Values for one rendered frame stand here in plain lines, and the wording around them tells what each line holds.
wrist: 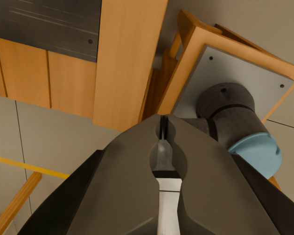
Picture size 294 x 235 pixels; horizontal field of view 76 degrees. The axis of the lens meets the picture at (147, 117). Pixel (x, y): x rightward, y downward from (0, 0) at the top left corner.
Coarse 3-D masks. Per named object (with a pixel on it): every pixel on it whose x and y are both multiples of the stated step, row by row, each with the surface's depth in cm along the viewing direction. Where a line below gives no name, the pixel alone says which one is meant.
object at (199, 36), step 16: (192, 32) 47; (208, 32) 46; (192, 48) 49; (224, 48) 48; (240, 48) 48; (176, 64) 55; (192, 64) 51; (272, 64) 49; (288, 64) 48; (176, 80) 54; (176, 96) 57; (160, 112) 60; (272, 112) 56
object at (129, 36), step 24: (120, 0) 40; (144, 0) 40; (120, 24) 43; (144, 24) 42; (120, 48) 46; (144, 48) 45; (96, 72) 50; (120, 72) 49; (144, 72) 48; (96, 96) 54; (120, 96) 53; (144, 96) 57; (96, 120) 58; (120, 120) 57
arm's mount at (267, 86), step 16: (208, 48) 45; (208, 64) 47; (224, 64) 47; (240, 64) 46; (256, 64) 48; (192, 80) 50; (208, 80) 49; (224, 80) 49; (240, 80) 48; (256, 80) 48; (272, 80) 48; (288, 80) 47; (192, 96) 52; (256, 96) 50; (272, 96) 50; (176, 112) 56; (192, 112) 55; (256, 112) 53
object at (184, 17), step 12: (180, 12) 111; (180, 24) 88; (192, 24) 55; (204, 24) 100; (216, 24) 117; (180, 36) 104; (228, 36) 91; (240, 36) 88; (168, 48) 127; (168, 60) 105; (168, 72) 88; (156, 108) 69
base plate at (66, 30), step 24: (0, 0) 43; (24, 0) 42; (48, 0) 42; (72, 0) 41; (96, 0) 41; (0, 24) 46; (24, 24) 45; (48, 24) 44; (72, 24) 44; (96, 24) 43; (48, 48) 48; (72, 48) 47; (96, 48) 46
